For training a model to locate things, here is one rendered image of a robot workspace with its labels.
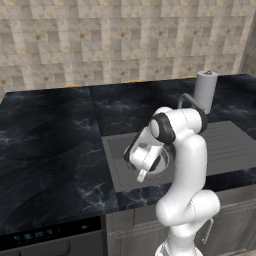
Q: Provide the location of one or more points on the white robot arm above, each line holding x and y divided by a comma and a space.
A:
186, 160

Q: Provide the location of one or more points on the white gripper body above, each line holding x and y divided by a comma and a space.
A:
142, 175

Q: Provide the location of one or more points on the white paper towel roll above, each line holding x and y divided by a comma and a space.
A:
205, 90

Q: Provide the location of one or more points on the grey cupboard front panel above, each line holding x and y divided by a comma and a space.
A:
130, 216

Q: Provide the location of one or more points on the grey curved tap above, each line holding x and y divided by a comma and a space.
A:
186, 97

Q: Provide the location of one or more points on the dark dishwasher with control panel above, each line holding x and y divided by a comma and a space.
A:
50, 235

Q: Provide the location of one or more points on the yellow rounded object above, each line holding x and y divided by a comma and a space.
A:
133, 81
72, 85
189, 77

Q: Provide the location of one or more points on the grey cupboard door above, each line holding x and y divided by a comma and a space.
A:
133, 243
236, 226

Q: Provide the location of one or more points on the grey sink with drainboard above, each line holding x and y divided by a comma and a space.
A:
226, 150

